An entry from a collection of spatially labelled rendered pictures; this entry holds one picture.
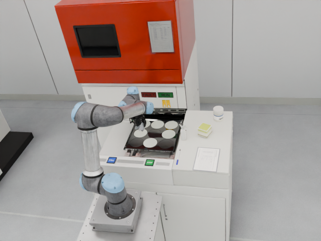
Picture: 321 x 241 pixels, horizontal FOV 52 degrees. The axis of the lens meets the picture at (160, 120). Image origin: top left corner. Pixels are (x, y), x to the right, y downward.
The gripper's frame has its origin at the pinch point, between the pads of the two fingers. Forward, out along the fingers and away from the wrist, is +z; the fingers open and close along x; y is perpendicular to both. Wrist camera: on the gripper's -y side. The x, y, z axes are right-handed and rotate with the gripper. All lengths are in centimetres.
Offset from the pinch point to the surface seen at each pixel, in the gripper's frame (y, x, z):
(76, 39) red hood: 0, -50, -59
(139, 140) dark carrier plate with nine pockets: 2.9, -2.4, 9.4
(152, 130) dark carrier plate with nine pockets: -10.3, -1.6, 9.4
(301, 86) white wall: -219, 38, 74
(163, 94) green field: -29.9, -3.2, -10.8
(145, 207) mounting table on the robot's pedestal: 41, 36, 17
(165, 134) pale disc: -12.0, 9.9, 9.4
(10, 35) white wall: -56, -278, 0
